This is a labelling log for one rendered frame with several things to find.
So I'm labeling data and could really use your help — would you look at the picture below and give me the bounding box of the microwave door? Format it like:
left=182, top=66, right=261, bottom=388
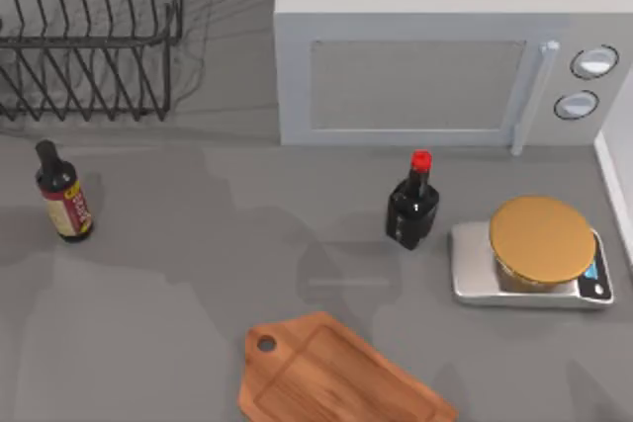
left=275, top=12, right=545, bottom=147

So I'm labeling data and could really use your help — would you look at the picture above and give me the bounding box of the dark bottle with red label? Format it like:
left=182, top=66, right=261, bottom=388
left=34, top=139, right=95, bottom=244

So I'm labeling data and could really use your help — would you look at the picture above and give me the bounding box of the silver kitchen scale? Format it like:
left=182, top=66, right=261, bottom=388
left=449, top=221, right=615, bottom=311

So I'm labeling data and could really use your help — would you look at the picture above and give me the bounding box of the small microwave knob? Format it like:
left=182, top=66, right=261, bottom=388
left=553, top=90, right=600, bottom=122

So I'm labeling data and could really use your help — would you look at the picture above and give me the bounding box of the round golden scale plate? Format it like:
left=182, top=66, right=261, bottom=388
left=489, top=196, right=597, bottom=284

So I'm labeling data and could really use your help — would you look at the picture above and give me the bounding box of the black wire dish rack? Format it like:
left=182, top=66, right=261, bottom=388
left=0, top=0, right=188, bottom=123

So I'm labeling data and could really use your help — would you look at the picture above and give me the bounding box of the wooden cutting board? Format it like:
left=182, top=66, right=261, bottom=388
left=237, top=310, right=459, bottom=422

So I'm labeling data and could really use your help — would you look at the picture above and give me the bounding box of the black bottle with red cap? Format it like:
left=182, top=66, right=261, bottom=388
left=385, top=149, right=441, bottom=251

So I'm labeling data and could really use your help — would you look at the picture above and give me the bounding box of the large microwave knob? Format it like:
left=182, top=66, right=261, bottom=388
left=569, top=44, right=620, bottom=81

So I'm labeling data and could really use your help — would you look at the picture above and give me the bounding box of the microwave door handle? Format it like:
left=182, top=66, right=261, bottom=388
left=509, top=39, right=562, bottom=156

